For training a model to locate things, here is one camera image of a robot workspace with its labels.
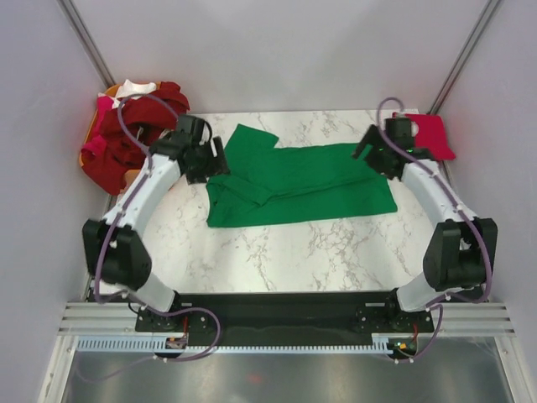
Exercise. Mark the orange laundry basket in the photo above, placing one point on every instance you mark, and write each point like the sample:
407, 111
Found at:
130, 172

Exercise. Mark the white cable duct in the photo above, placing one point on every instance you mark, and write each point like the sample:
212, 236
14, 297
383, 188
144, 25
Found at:
163, 344

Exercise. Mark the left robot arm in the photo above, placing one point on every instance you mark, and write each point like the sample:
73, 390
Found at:
116, 257

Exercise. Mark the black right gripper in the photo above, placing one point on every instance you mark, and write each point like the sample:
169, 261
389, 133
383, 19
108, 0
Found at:
369, 138

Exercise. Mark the folded red t shirt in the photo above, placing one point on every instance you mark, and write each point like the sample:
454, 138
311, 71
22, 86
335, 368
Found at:
431, 135

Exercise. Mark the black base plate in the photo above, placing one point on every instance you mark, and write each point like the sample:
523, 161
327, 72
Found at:
343, 317

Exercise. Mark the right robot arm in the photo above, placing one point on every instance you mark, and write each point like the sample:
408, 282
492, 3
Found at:
460, 254

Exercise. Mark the aluminium frame rail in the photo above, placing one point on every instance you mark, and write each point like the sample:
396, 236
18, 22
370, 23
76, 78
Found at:
90, 318

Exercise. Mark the pink t shirt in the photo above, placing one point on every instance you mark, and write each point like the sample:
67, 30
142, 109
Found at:
95, 144

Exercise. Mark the green t shirt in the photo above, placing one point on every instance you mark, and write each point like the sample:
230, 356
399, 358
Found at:
269, 185

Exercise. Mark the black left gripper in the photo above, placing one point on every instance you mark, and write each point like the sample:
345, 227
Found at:
213, 168

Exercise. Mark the dark red t shirt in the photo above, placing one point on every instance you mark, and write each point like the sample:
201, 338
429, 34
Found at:
147, 116

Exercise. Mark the white t shirt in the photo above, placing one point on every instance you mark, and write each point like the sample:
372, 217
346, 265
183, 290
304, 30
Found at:
128, 88

